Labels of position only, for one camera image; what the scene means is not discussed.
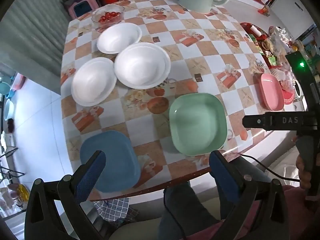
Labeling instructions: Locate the blue checkered cloth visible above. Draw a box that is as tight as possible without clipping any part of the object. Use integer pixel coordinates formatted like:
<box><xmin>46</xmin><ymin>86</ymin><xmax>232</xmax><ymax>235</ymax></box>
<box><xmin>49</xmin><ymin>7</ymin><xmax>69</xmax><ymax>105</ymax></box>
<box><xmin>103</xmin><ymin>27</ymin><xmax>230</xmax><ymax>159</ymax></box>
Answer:
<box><xmin>94</xmin><ymin>197</ymin><xmax>139</xmax><ymax>225</ymax></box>

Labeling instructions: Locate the pink plastic stool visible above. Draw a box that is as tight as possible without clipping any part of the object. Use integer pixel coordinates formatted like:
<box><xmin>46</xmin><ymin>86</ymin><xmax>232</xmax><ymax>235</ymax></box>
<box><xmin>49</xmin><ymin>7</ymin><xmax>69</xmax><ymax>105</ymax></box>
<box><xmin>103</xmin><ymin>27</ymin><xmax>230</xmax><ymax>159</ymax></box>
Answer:
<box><xmin>62</xmin><ymin>0</ymin><xmax>100</xmax><ymax>20</ymax></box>

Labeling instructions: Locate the light blue plastic basin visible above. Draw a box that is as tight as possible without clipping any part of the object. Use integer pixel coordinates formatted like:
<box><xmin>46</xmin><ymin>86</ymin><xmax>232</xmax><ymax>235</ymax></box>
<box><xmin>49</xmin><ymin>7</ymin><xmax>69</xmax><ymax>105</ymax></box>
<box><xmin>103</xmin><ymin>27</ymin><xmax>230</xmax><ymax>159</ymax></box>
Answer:
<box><xmin>3</xmin><ymin>98</ymin><xmax>16</xmax><ymax>120</ymax></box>

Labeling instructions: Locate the red plastic basket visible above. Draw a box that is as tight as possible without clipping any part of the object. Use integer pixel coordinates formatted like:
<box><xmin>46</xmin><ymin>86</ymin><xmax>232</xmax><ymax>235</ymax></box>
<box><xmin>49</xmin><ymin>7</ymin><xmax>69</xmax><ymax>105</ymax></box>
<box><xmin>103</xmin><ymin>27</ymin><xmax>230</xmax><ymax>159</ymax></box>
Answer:
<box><xmin>281</xmin><ymin>89</ymin><xmax>295</xmax><ymax>105</ymax></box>

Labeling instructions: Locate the blue square plate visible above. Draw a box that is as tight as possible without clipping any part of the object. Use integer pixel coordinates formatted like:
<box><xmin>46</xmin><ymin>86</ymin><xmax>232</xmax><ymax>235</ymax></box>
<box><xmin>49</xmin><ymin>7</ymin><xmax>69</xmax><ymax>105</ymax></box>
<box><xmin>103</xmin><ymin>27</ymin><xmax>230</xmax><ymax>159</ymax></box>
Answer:
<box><xmin>80</xmin><ymin>130</ymin><xmax>141</xmax><ymax>193</ymax></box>

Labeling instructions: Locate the pile of wrapped snacks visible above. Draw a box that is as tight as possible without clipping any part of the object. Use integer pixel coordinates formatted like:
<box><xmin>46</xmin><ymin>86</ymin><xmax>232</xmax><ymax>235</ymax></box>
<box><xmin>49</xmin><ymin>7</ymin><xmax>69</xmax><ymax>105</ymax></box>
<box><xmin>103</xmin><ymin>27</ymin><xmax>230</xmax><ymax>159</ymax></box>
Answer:
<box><xmin>250</xmin><ymin>25</ymin><xmax>303</xmax><ymax>70</ymax></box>

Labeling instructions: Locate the teal plastic basin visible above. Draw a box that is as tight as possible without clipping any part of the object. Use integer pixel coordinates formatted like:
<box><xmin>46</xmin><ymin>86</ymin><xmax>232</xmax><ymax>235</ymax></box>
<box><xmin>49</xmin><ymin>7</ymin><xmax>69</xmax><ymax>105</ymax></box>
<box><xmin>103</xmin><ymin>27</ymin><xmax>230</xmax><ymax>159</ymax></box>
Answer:
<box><xmin>0</xmin><ymin>80</ymin><xmax>13</xmax><ymax>96</ymax></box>

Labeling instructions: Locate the pink square plate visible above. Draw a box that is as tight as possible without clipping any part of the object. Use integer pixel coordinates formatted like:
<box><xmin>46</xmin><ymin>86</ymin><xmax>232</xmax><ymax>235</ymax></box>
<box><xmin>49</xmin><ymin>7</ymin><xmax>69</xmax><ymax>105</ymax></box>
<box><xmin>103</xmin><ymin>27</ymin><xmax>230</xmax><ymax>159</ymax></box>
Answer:
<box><xmin>260</xmin><ymin>73</ymin><xmax>285</xmax><ymax>111</ymax></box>

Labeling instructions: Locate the checkered printed tablecloth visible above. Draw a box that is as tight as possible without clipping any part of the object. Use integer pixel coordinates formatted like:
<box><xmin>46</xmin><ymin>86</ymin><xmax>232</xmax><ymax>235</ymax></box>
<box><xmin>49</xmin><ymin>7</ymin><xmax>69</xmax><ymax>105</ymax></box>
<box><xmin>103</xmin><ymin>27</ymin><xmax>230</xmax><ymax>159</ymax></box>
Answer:
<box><xmin>60</xmin><ymin>0</ymin><xmax>300</xmax><ymax>202</ymax></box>

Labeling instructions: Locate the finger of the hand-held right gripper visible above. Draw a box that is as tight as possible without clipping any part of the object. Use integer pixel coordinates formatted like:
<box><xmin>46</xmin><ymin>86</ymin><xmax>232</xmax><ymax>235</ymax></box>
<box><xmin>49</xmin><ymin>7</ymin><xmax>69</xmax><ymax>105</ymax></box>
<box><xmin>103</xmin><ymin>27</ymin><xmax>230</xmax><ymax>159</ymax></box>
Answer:
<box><xmin>242</xmin><ymin>114</ymin><xmax>273</xmax><ymax>131</ymax></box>

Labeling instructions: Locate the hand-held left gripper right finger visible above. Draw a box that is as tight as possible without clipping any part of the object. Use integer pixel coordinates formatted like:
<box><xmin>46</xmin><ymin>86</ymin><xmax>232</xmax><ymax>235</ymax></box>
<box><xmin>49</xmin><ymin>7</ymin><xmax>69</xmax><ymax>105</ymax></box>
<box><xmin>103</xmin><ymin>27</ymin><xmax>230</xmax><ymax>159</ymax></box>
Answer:
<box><xmin>209</xmin><ymin>150</ymin><xmax>295</xmax><ymax>240</ymax></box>

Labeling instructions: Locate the black metal drying rack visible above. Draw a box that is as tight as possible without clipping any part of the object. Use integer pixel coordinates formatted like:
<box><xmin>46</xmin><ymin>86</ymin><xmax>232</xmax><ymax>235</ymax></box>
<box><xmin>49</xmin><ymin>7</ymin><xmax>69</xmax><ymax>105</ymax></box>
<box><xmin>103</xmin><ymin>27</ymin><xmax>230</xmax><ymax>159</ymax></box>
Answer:
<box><xmin>0</xmin><ymin>147</ymin><xmax>25</xmax><ymax>180</ymax></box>

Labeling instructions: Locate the person's right hand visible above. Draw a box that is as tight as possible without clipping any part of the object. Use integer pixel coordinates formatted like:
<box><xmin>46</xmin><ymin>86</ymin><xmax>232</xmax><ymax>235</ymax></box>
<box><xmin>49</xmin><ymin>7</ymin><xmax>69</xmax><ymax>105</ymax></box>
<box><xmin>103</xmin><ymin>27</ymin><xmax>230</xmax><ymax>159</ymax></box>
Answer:
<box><xmin>292</xmin><ymin>135</ymin><xmax>312</xmax><ymax>190</ymax></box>

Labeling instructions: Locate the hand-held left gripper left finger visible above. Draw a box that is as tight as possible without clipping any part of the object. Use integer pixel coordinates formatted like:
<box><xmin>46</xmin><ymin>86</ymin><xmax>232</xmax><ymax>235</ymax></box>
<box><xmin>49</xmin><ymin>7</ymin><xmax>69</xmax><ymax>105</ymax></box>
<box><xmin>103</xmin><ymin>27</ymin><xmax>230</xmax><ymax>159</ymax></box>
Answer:
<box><xmin>24</xmin><ymin>150</ymin><xmax>110</xmax><ymax>240</ymax></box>

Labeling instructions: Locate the beige seat cushion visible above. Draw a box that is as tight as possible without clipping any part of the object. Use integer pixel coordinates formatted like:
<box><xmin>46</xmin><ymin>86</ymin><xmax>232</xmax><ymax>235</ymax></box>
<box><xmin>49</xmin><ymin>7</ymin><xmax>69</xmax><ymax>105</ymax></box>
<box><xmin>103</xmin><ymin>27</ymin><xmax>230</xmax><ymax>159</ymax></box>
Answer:
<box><xmin>107</xmin><ymin>196</ymin><xmax>222</xmax><ymax>240</ymax></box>

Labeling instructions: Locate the white foam bowl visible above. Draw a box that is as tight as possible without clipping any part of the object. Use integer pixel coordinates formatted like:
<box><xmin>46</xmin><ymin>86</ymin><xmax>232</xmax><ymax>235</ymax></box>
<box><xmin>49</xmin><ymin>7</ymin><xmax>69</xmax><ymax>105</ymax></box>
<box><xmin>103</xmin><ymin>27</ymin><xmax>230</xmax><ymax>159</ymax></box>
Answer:
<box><xmin>97</xmin><ymin>22</ymin><xmax>142</xmax><ymax>54</ymax></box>
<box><xmin>71</xmin><ymin>57</ymin><xmax>117</xmax><ymax>107</ymax></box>
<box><xmin>114</xmin><ymin>42</ymin><xmax>171</xmax><ymax>90</ymax></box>

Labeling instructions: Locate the grey pleated curtain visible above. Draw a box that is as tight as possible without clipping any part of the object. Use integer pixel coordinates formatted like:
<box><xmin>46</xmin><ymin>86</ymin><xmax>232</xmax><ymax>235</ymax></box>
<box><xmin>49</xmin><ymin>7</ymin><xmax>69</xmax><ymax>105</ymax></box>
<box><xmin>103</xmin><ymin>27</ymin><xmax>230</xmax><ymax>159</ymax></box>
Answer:
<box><xmin>0</xmin><ymin>0</ymin><xmax>73</xmax><ymax>70</ymax></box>

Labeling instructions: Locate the green square plate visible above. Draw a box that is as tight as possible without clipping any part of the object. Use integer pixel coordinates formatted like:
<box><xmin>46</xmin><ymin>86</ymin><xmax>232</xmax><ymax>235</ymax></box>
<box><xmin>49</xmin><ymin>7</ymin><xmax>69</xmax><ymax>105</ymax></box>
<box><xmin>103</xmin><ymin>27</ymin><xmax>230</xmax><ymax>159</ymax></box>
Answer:
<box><xmin>169</xmin><ymin>93</ymin><xmax>227</xmax><ymax>156</ymax></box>

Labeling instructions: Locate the pink garment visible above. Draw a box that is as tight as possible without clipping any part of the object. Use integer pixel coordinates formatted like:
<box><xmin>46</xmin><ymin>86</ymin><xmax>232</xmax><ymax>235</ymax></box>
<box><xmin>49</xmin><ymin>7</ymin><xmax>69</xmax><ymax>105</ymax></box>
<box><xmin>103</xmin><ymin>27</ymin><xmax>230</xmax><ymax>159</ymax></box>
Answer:
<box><xmin>220</xmin><ymin>184</ymin><xmax>320</xmax><ymax>240</ymax></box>

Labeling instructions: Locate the pile of cherry tomatoes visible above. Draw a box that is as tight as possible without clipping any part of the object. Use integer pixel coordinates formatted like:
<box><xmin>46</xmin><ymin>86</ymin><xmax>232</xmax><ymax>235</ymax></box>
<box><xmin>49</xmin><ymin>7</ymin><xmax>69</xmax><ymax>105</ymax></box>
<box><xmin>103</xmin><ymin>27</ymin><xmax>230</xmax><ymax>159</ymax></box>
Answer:
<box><xmin>99</xmin><ymin>11</ymin><xmax>120</xmax><ymax>23</ymax></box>

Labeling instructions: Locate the red snack tray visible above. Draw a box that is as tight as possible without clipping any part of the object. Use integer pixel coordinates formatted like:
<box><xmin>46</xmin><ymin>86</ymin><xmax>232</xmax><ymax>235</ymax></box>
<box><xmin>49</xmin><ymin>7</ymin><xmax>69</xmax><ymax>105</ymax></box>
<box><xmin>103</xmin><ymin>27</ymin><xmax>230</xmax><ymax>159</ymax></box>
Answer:
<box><xmin>239</xmin><ymin>22</ymin><xmax>275</xmax><ymax>55</ymax></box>

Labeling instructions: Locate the yellow bag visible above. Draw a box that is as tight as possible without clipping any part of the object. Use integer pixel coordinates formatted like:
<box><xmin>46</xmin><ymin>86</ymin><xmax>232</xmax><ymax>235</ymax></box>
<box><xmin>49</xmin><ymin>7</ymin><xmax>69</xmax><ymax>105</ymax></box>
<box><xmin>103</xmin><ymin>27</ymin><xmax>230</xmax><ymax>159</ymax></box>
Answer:
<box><xmin>18</xmin><ymin>184</ymin><xmax>30</xmax><ymax>202</ymax></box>

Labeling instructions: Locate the glass bowl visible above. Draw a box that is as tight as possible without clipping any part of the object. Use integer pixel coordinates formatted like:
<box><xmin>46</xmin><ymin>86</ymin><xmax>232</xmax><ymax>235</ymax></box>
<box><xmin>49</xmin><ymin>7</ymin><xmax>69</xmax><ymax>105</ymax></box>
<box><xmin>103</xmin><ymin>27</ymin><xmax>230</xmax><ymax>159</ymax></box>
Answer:
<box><xmin>91</xmin><ymin>4</ymin><xmax>125</xmax><ymax>28</ymax></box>

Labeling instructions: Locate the pink plastic basin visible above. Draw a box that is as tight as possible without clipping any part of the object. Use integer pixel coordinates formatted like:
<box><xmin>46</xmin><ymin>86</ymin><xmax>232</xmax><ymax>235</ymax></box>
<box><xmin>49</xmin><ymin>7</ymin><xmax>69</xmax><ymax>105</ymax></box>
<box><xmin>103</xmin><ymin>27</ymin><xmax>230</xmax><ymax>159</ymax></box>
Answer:
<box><xmin>10</xmin><ymin>74</ymin><xmax>26</xmax><ymax>91</ymax></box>

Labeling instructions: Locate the black cable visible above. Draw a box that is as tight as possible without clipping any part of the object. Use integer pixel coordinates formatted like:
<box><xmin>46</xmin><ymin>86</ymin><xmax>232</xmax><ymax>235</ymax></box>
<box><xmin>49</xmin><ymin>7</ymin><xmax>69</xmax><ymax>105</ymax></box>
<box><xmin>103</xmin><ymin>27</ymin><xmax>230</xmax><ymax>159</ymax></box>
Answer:
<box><xmin>164</xmin><ymin>194</ymin><xmax>187</xmax><ymax>240</ymax></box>
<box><xmin>226</xmin><ymin>154</ymin><xmax>302</xmax><ymax>182</ymax></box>

